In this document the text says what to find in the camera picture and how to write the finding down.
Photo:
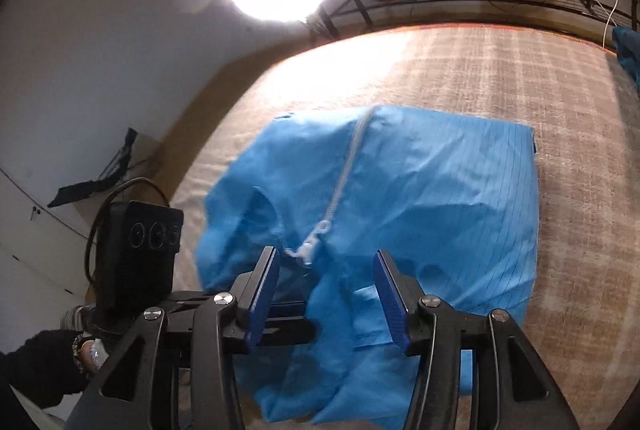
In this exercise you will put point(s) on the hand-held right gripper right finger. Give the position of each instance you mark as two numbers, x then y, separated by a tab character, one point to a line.
395	305

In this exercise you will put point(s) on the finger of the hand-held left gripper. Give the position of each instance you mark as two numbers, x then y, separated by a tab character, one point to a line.
290	332

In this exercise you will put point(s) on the dark blue folded clothes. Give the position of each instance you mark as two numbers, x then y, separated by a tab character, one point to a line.
630	55

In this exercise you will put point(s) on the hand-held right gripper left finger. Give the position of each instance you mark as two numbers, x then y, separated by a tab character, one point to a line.
265	295

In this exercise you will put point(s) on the person's left hand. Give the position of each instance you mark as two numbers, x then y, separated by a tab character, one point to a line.
94	354

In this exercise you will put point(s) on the black white striped cloth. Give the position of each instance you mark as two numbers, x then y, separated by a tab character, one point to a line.
75	317

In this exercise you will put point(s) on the blue jacket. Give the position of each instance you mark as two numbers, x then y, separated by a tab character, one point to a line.
425	190

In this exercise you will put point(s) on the table with checked cloth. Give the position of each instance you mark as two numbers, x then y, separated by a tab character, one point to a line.
450	70

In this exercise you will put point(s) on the black folding stand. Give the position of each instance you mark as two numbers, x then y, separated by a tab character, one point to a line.
75	192

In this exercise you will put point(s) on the person's left forearm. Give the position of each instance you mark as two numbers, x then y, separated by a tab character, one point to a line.
40	360

